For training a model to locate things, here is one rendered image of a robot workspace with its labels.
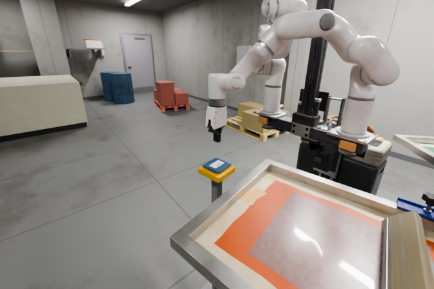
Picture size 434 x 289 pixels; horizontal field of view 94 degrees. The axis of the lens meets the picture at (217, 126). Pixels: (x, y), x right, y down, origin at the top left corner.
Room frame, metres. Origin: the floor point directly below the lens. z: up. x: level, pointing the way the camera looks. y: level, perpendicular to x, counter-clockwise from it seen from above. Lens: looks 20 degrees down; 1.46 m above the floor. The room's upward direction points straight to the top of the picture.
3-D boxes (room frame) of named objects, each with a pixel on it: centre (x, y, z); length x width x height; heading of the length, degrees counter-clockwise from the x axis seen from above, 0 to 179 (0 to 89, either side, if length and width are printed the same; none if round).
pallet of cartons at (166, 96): (5.90, 1.37, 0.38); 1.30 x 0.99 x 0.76; 36
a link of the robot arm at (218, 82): (0.84, -0.04, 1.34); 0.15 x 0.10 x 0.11; 89
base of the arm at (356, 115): (0.85, -0.61, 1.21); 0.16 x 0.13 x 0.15; 129
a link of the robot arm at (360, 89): (0.83, -0.60, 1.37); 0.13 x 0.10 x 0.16; 179
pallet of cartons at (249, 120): (3.98, -0.79, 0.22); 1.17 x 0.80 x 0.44; 39
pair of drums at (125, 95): (6.63, 3.24, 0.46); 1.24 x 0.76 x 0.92; 39
